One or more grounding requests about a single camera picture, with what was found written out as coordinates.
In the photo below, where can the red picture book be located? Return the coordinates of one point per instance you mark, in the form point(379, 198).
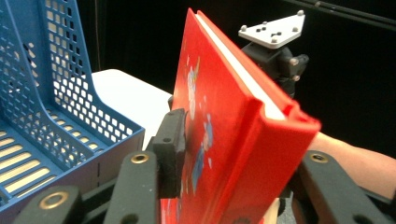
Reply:
point(236, 133)

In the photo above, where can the black curtain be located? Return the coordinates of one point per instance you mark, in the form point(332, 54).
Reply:
point(342, 81)

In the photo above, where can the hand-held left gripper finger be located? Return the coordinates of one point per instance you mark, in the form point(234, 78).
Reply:
point(169, 149)

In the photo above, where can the blue plastic file rack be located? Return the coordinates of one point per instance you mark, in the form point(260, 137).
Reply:
point(62, 102)

